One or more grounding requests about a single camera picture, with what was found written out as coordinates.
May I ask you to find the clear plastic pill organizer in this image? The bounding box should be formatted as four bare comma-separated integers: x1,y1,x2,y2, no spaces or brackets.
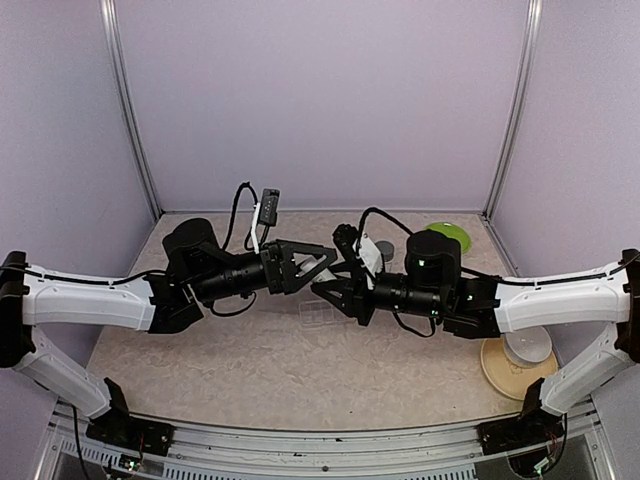
298,300,345,329

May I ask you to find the white bottle cap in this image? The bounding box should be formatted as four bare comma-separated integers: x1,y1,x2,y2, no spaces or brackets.
298,256,326,276

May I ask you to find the aluminium frame post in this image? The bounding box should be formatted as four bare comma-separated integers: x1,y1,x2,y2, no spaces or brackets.
99,0,163,222
483,0,544,223

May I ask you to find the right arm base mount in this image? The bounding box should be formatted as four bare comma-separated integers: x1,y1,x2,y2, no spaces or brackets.
476,401,566,455

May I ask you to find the beige plate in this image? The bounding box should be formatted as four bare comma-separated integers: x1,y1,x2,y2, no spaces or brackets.
480,338,559,401

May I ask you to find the right aluminium frame post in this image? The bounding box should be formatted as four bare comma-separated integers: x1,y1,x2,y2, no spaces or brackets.
483,0,544,223

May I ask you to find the green plate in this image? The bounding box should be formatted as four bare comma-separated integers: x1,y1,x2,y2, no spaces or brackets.
424,221,472,254

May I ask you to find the small white-capped pill bottle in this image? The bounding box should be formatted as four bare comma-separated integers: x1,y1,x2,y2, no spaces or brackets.
312,269,337,283

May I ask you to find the white bowl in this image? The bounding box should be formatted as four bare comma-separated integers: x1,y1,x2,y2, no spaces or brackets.
503,326,552,368

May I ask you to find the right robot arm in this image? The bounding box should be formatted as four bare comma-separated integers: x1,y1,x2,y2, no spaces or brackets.
302,224,639,444

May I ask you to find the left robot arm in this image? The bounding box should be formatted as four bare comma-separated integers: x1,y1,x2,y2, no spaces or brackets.
1,218,337,445

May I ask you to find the orange grey-capped pill bottle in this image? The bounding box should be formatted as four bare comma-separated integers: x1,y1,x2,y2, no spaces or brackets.
375,240,395,263

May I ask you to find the left aluminium frame post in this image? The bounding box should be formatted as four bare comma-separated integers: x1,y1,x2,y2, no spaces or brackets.
99,0,163,222

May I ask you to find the front aluminium rail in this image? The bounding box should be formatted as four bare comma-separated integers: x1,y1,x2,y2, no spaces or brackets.
37,397,614,480

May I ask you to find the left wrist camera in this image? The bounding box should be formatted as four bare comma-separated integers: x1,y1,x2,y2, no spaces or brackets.
250,188,280,253

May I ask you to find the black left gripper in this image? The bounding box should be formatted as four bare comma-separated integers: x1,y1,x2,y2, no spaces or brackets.
192,240,338,304

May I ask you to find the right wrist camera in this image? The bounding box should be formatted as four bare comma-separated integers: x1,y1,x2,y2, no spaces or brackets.
333,224,384,290

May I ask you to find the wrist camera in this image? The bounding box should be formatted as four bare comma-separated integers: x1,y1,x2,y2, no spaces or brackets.
333,224,384,290
250,188,280,253

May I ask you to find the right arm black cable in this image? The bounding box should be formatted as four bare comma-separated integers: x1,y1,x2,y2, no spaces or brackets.
357,207,416,241

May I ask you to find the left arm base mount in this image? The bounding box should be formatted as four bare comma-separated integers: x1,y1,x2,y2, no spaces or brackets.
86,409,174,457

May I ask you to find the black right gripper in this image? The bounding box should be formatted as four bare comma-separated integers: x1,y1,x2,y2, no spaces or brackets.
312,260,446,326

